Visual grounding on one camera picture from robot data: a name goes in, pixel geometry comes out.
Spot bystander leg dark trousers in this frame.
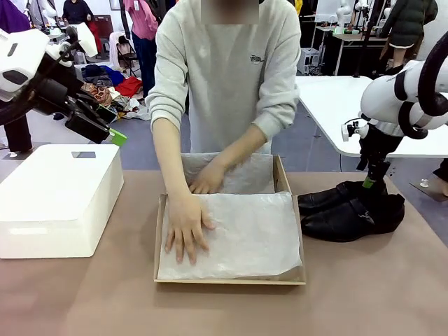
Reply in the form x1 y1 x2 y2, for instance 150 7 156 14
432 167 448 197

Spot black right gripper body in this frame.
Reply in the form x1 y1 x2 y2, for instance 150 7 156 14
356 125 404 172

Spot bystander in black top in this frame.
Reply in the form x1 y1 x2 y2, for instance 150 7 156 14
62 0 104 54

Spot folding chair with clothes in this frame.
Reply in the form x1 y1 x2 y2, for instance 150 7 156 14
108 31 141 77

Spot person's right forearm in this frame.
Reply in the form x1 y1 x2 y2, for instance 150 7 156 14
150 116 193 202

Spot white plastic crate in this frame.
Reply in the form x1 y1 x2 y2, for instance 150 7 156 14
300 48 322 75

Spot white tissue paper sheet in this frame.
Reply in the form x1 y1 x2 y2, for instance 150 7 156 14
157 152 303 281

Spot black leather shoe with buckle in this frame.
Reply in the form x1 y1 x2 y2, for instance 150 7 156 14
300 193 406 244

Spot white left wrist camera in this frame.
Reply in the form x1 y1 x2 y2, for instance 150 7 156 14
75 22 99 59

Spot white plastic storage box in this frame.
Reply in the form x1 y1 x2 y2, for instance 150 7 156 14
0 143 125 260

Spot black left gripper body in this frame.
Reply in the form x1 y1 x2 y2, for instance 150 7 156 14
34 77 85 117

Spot pile of colourful clothes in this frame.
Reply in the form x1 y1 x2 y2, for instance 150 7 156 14
81 64 155 122

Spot person's right hand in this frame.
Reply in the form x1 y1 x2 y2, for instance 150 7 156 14
164 193 216 265

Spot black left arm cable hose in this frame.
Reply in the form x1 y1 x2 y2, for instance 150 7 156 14
0 31 82 126

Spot black workbench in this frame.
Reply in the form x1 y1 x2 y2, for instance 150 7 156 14
312 26 390 77

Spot white table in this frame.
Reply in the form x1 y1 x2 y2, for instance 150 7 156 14
295 75 448 158

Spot brown cardboard shoe box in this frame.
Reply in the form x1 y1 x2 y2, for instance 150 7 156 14
153 153 307 286

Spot person torso grey sweatshirt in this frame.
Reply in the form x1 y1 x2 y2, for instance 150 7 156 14
144 0 302 155

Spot bystander in pink top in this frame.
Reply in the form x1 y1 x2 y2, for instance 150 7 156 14
125 0 166 99

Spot person's left hand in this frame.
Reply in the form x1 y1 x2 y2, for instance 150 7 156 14
188 158 229 195

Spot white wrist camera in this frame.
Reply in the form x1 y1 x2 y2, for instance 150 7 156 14
340 120 370 143
75 22 99 59

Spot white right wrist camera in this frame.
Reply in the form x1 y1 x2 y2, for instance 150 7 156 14
340 120 370 143

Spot bystander in purple top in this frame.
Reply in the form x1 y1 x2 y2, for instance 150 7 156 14
0 0 35 154

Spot person's left forearm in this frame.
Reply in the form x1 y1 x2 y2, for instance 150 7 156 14
216 122 269 173

